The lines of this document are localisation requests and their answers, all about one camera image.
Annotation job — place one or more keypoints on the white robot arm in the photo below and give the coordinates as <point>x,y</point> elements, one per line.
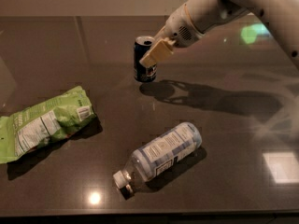
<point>192,20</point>

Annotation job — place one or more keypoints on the green chip bag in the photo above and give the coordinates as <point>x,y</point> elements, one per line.
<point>49,122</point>

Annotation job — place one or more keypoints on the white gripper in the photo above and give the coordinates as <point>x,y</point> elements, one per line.
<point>177,28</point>

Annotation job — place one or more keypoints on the clear blue-labelled plastic bottle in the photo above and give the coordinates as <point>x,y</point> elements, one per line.
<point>149,161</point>

